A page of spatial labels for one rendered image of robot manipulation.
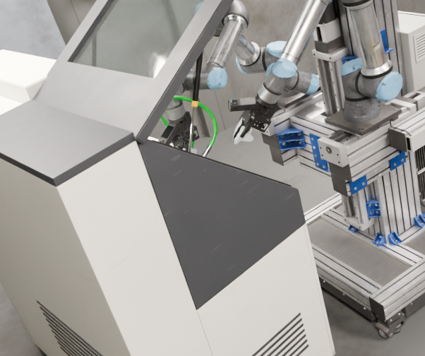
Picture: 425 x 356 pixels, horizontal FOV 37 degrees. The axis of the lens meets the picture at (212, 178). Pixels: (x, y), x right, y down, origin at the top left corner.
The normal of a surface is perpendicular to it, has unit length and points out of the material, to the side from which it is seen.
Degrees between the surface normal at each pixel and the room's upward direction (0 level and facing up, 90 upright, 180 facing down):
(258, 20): 90
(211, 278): 90
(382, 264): 0
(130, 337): 90
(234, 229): 90
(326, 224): 0
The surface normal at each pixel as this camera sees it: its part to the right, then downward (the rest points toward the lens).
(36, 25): 0.48, 0.18
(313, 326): 0.64, 0.22
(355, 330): -0.25, -0.84
